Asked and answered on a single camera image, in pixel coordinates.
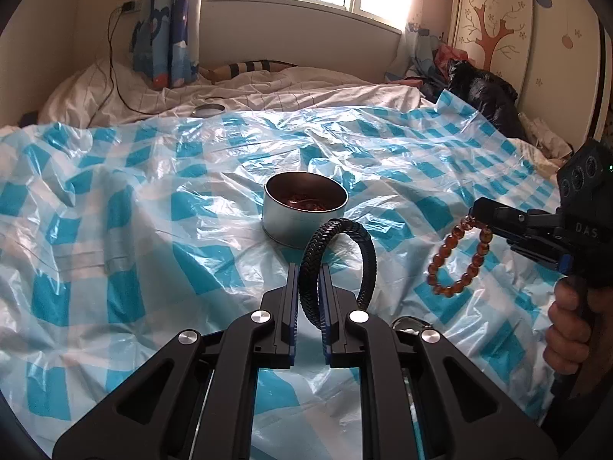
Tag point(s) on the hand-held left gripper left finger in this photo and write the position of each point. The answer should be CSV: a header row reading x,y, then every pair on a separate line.
x,y
291,311

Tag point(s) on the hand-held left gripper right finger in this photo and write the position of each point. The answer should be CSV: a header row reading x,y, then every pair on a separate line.
x,y
326,311

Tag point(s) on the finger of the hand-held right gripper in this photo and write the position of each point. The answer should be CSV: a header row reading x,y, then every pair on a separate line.
x,y
546,251
512,225

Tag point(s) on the round metal tin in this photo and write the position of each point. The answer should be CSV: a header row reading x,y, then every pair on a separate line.
x,y
287,227

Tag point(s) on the mixed bead jewelry pile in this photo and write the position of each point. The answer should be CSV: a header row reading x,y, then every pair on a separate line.
x,y
306,202

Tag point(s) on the person's right hand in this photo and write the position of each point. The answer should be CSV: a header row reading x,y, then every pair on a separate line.
x,y
565,330

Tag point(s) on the crumpled white bag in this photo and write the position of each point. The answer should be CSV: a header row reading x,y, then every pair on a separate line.
x,y
546,139

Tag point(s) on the black plastic bag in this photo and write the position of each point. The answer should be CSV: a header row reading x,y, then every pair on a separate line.
x,y
483,93

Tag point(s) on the blue checkered plastic sheet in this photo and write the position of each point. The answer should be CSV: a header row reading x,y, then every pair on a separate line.
x,y
143,230

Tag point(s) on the wardrobe with tree decal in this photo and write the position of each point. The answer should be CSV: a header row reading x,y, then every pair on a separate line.
x,y
527,38

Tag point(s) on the pink clothing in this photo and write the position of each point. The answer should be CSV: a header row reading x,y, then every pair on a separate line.
x,y
445,55

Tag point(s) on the pale cartoon print curtain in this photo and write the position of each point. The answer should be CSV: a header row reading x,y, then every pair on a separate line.
x,y
424,52

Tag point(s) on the round metal tin lid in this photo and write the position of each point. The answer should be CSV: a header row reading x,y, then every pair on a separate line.
x,y
208,110

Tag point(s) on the white striped duvet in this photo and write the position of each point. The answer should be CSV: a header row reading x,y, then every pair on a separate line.
x,y
297,91

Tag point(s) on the striped pillow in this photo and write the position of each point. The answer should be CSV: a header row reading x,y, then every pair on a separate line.
x,y
249,68

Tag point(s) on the white bed headboard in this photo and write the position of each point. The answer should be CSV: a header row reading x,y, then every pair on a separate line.
x,y
287,33

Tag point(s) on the blue cartoon print curtain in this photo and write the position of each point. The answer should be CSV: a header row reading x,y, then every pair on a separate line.
x,y
167,33

